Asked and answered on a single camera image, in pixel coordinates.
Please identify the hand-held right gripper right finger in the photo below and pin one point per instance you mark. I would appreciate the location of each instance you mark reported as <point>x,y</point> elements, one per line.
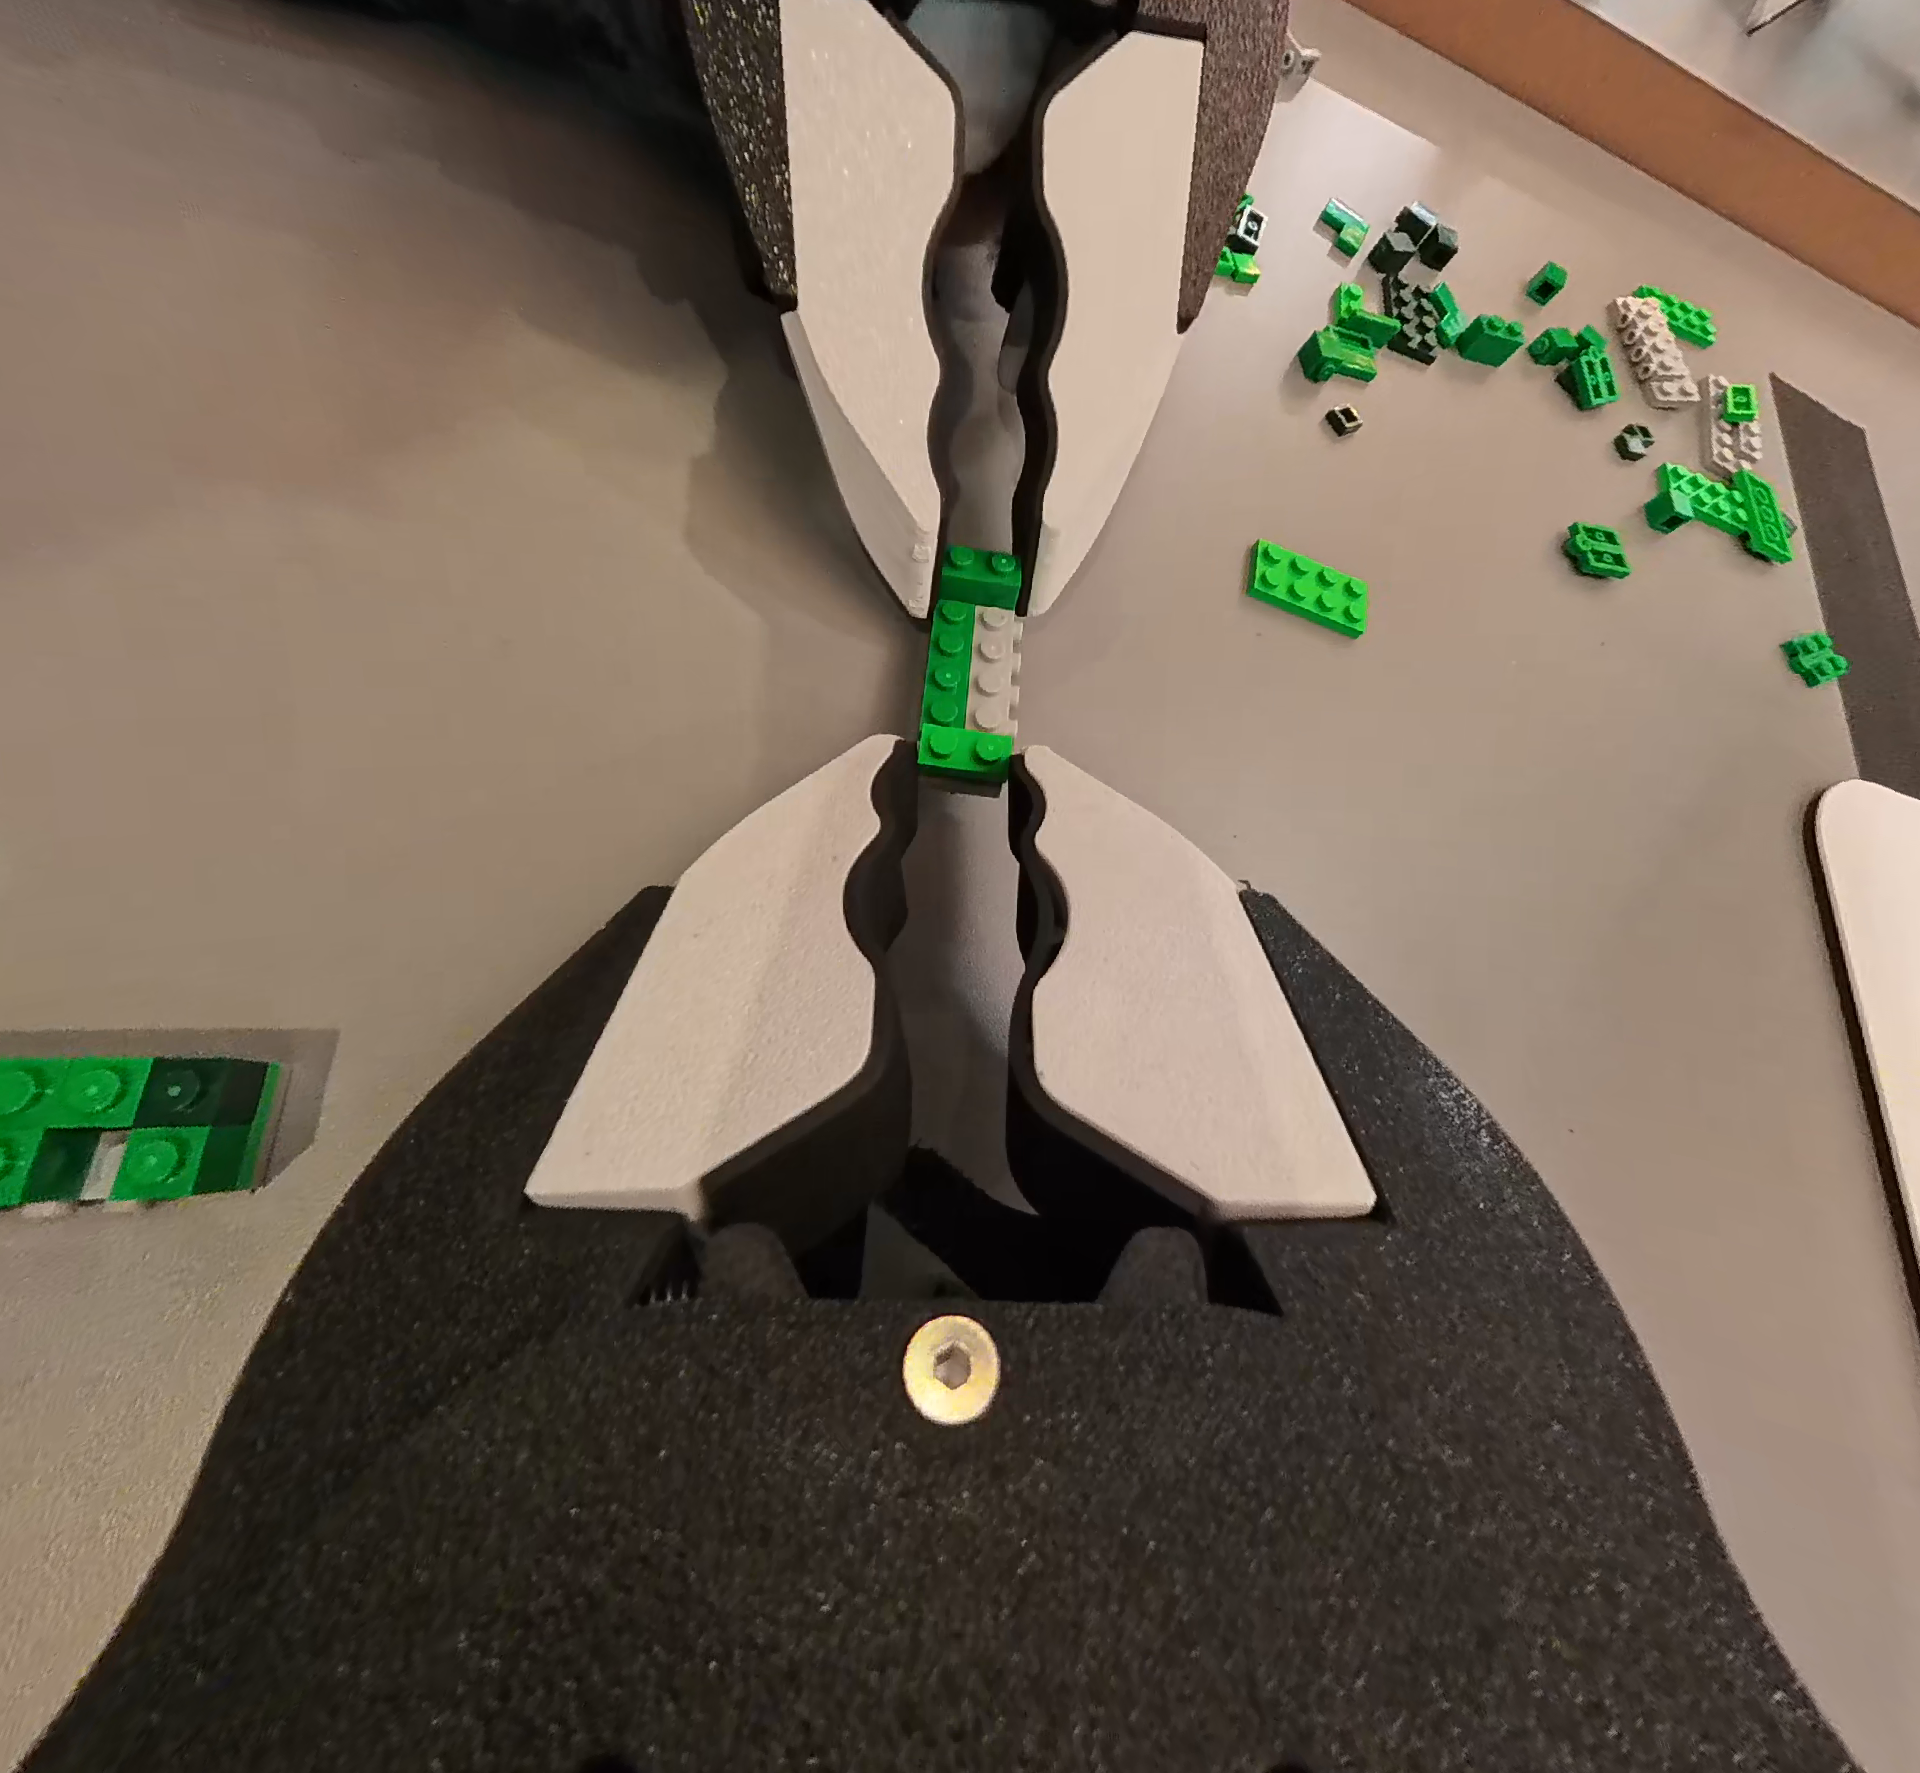
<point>1184,1038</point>

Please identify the pile of small building bricks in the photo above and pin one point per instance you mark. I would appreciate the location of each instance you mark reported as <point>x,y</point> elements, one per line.
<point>1499,343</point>

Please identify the large green brick build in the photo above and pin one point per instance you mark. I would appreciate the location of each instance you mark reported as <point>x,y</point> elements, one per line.
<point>91,1114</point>

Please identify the white wood-edged board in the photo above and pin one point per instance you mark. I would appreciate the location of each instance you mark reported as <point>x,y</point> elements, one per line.
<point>1725,48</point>

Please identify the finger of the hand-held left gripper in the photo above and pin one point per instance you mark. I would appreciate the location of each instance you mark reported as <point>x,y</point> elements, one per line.
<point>862,273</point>
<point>1126,243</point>

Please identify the black tape strip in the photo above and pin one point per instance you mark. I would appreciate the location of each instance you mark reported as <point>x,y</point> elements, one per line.
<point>1853,572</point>

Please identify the green and grey brick assembly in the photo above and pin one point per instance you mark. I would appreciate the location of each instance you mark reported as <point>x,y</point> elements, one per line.
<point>961,671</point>

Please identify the grey desk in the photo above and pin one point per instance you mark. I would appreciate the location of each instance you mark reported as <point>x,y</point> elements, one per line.
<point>375,604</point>

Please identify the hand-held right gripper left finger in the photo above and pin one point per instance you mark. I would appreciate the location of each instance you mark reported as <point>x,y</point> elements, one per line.
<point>720,1024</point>

